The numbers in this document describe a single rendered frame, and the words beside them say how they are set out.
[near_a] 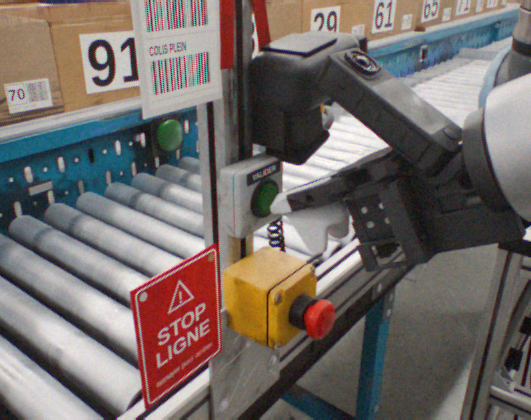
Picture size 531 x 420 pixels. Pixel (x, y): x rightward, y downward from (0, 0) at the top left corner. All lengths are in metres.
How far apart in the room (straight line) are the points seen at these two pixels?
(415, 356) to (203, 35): 1.51
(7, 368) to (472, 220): 0.50
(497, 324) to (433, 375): 0.76
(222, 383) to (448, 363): 1.29
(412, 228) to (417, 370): 1.40
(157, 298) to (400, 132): 0.24
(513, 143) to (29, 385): 0.51
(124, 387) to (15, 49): 0.64
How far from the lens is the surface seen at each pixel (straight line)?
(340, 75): 0.38
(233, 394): 0.63
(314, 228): 0.44
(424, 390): 1.71
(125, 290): 0.76
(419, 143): 0.37
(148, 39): 0.40
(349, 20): 1.83
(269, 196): 0.49
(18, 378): 0.64
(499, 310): 1.01
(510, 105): 0.34
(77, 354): 0.65
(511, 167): 0.33
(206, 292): 0.50
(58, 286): 0.78
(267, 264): 0.53
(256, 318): 0.52
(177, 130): 1.16
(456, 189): 0.38
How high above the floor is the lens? 1.16
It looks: 26 degrees down
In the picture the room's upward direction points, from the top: straight up
